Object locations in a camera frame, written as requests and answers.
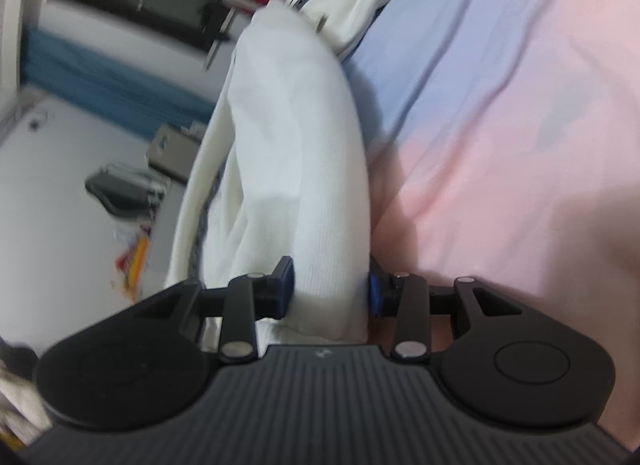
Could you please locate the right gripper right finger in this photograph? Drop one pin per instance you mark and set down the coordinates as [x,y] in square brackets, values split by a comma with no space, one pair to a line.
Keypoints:
[405,298]

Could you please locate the blue curtain left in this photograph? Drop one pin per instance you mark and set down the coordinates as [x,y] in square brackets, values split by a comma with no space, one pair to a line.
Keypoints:
[124,96]

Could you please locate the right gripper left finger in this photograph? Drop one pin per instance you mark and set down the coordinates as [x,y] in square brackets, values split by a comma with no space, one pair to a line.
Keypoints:
[252,297]

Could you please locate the black and white chair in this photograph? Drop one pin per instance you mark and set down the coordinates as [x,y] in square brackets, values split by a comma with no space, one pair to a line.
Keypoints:
[172,153]

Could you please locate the pastel tie-dye bed cover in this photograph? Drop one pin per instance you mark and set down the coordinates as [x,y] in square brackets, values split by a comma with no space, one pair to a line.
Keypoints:
[503,141]

